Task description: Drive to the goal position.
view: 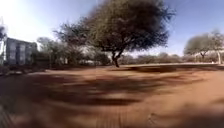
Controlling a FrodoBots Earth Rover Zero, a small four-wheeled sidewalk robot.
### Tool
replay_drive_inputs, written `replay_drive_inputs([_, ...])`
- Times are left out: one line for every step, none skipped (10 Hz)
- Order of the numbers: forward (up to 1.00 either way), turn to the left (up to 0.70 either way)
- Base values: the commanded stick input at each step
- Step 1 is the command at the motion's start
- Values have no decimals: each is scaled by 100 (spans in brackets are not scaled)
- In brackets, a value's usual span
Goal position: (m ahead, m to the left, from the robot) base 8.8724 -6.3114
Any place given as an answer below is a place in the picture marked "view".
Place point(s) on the group of thin trees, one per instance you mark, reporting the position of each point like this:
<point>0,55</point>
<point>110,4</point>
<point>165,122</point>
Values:
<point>55,50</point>

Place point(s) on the round-crowned tree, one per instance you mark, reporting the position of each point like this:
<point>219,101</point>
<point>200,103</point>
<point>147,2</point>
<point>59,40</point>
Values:
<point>199,45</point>

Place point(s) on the grey multi-storey building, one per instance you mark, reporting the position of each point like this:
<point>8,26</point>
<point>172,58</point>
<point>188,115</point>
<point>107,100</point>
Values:
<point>20,51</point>

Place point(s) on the row of bushes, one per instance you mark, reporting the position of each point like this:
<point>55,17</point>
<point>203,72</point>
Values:
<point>153,59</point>

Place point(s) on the large spreading tree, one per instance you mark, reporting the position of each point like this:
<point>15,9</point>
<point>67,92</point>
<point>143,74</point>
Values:
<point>126,26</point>

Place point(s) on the pale-trunked tree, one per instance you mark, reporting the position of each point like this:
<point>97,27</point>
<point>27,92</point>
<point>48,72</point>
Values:
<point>218,41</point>

